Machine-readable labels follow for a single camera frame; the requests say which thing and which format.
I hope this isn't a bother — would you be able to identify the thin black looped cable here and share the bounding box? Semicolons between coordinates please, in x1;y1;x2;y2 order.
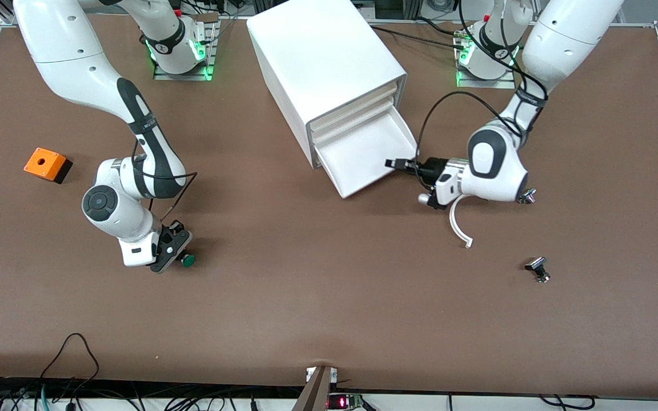
39;333;100;384

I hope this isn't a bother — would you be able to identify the white curved plastic arc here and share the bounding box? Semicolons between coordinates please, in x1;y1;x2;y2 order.
449;194;474;249

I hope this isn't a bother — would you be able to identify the orange box with black base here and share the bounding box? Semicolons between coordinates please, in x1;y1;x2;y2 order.
23;147;74;184

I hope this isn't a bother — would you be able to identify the black cable on table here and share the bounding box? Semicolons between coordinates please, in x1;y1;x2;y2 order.
370;25;467;50

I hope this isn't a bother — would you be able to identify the device with red light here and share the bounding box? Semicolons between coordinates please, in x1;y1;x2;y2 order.
328;393;364;410

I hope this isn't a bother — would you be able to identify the black headed silver switch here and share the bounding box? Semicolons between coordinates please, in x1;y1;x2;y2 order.
524;257;551;284

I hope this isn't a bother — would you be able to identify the grey camera stand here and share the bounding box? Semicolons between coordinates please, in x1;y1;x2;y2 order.
292;365;338;411

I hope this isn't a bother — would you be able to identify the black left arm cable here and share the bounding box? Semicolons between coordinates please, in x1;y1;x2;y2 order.
415;0;548;192

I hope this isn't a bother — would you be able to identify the aluminium arm base plate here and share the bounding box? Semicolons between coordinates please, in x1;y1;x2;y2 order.
456;26;516;89
153;13;220;81

